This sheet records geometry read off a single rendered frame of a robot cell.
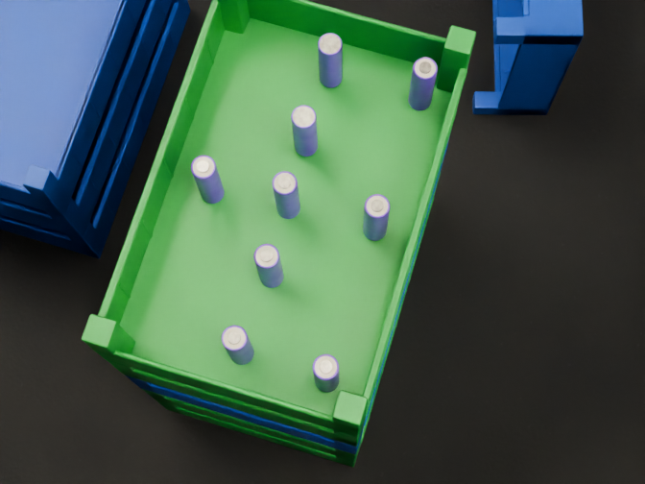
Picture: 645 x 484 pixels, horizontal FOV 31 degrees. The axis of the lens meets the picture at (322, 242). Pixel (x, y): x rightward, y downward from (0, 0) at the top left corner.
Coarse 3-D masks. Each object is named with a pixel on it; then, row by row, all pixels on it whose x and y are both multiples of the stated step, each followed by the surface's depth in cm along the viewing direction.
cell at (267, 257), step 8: (264, 248) 82; (272, 248) 82; (256, 256) 82; (264, 256) 81; (272, 256) 81; (256, 264) 82; (264, 264) 81; (272, 264) 81; (280, 264) 83; (264, 272) 83; (272, 272) 83; (280, 272) 85; (264, 280) 86; (272, 280) 85; (280, 280) 87
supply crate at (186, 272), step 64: (256, 0) 90; (192, 64) 87; (256, 64) 92; (384, 64) 92; (448, 64) 87; (192, 128) 91; (256, 128) 91; (320, 128) 91; (384, 128) 91; (448, 128) 85; (192, 192) 90; (256, 192) 89; (320, 192) 89; (384, 192) 89; (128, 256) 83; (192, 256) 88; (320, 256) 88; (384, 256) 88; (128, 320) 87; (192, 320) 87; (256, 320) 87; (320, 320) 87; (384, 320) 87; (192, 384) 85; (256, 384) 86
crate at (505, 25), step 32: (512, 0) 128; (544, 0) 107; (576, 0) 107; (512, 32) 106; (544, 32) 106; (576, 32) 106; (512, 64) 126; (544, 64) 112; (480, 96) 124; (512, 96) 120; (544, 96) 120
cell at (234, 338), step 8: (232, 328) 80; (240, 328) 80; (224, 336) 80; (232, 336) 80; (240, 336) 80; (248, 336) 81; (224, 344) 80; (232, 344) 80; (240, 344) 80; (248, 344) 81; (232, 352) 81; (240, 352) 81; (248, 352) 83; (232, 360) 85; (240, 360) 84; (248, 360) 85
